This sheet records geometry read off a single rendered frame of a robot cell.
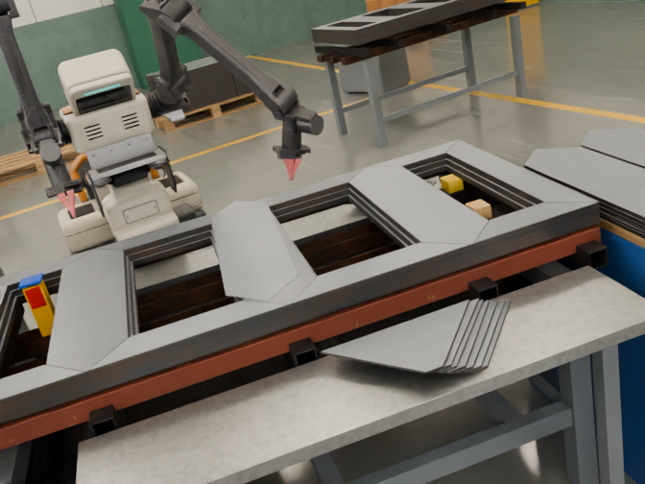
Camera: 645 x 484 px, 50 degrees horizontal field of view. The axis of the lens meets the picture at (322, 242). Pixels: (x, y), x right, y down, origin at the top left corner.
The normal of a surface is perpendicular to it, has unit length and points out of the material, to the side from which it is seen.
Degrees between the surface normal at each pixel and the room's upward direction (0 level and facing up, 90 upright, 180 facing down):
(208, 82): 90
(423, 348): 0
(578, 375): 90
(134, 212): 98
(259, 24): 90
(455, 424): 0
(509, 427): 0
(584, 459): 90
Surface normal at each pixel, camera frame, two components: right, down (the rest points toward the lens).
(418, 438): -0.21, -0.90
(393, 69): 0.66, 0.17
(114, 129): 0.44, 0.41
